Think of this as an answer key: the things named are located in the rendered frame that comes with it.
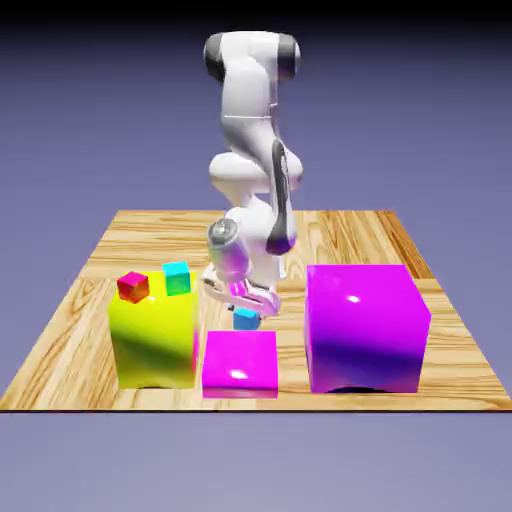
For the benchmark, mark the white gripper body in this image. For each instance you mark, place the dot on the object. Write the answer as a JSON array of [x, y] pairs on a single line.
[[240, 296]]

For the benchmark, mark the small blue cube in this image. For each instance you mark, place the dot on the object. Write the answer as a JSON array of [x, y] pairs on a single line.
[[244, 320]]

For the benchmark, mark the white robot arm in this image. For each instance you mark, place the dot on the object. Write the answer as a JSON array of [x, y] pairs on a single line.
[[244, 100]]

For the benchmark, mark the small cyan cube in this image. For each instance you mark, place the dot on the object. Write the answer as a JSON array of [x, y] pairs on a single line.
[[176, 278]]

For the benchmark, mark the small red cube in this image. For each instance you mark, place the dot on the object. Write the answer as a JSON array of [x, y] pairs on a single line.
[[133, 286]]

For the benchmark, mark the flat magenta box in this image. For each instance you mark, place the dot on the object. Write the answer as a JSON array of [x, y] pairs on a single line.
[[239, 362]]

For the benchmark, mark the large yellow box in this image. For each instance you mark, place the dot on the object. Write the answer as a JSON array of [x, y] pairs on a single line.
[[154, 340]]

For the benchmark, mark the large magenta box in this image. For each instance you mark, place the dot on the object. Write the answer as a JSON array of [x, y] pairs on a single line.
[[364, 328]]

